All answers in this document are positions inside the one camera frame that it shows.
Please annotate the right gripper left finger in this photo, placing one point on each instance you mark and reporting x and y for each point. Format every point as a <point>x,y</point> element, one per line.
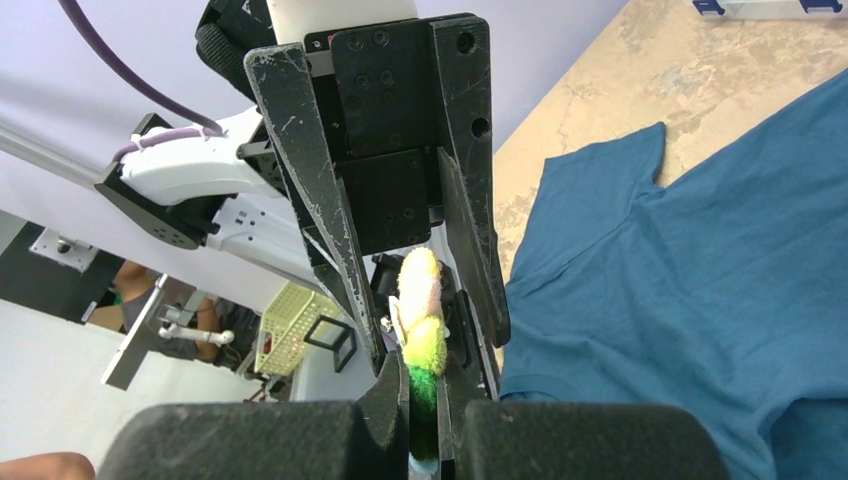
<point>363,439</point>

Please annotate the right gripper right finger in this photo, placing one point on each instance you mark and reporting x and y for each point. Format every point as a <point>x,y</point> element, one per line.
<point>486,439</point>

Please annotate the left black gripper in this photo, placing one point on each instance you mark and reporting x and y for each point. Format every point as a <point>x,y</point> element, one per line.
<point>347,98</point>

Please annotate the colourful plush flower brooch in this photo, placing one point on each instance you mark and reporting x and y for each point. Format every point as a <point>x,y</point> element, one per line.
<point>418,320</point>

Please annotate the blue t-shirt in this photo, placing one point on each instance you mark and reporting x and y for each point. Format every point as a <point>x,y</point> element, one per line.
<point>723,293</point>

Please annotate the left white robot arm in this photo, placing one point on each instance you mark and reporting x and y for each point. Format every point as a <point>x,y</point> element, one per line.
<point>187,188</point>

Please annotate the person's bare hand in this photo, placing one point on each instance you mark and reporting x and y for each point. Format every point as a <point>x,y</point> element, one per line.
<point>50,466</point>

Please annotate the pale yellow perforated basket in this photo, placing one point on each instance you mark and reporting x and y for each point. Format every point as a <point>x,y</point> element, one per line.
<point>280,345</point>

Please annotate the clear plastic organizer box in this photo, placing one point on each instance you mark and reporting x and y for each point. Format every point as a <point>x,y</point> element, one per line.
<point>770,9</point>

